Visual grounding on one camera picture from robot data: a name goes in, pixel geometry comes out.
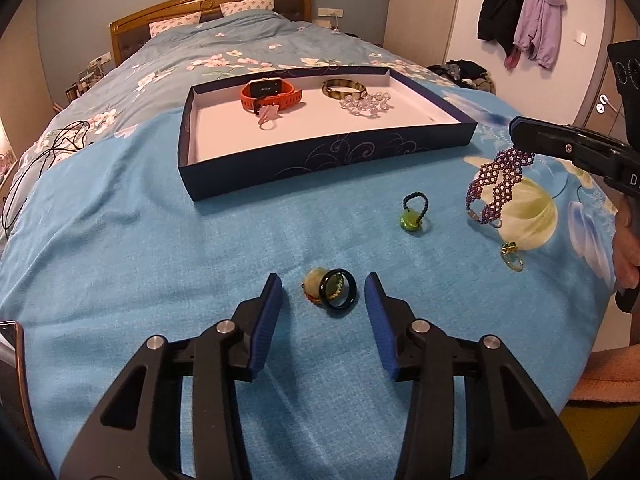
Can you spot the person's right hand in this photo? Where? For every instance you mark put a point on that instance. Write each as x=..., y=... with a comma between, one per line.
x=626, y=248

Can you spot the white socket by headboard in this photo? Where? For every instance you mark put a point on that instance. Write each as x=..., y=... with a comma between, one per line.
x=330, y=13

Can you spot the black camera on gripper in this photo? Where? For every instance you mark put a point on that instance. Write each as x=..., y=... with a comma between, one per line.
x=624, y=57

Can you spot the white wall switch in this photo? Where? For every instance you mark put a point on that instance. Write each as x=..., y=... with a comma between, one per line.
x=580, y=38

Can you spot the black hanging jacket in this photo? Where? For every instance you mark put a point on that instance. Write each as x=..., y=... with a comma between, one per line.
x=497, y=22

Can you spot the purple hanging jacket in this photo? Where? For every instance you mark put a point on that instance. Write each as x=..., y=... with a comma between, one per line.
x=538, y=32

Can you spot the pink sleeved right forearm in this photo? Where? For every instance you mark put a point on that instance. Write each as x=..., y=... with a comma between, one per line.
x=610, y=376

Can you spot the pile of dark clothes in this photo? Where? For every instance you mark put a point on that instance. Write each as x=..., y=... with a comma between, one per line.
x=465, y=74

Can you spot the right patterned pillow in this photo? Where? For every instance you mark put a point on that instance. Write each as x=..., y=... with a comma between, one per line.
x=232, y=7

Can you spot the wooden headboard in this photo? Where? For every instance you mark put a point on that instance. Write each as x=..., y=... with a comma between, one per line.
x=130, y=33

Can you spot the tortoiseshell bangle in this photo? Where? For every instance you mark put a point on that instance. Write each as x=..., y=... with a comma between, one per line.
x=340, y=88

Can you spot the patterned pillow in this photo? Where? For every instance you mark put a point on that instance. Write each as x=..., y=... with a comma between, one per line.
x=158, y=27
x=232, y=7

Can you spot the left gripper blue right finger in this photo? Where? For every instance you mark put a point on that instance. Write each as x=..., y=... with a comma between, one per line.
x=378, y=308

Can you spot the dark blue tray box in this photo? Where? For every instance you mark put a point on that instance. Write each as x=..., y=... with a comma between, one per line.
x=223, y=148

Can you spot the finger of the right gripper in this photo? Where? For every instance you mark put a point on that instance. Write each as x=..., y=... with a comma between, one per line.
x=543, y=138

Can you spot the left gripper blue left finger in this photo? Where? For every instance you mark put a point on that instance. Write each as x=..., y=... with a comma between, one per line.
x=268, y=306

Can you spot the blue floral bed duvet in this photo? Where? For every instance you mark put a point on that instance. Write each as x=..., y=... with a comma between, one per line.
x=158, y=77

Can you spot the orange smartwatch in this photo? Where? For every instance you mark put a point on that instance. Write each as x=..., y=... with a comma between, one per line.
x=273, y=91

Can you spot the beige wardrobe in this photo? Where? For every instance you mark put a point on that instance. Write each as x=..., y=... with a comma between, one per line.
x=419, y=30

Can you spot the left patterned pillow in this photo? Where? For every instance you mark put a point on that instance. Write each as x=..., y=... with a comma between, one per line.
x=158, y=27

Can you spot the cluttered left nightstand items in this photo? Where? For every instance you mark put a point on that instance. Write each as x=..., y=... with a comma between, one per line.
x=89, y=77

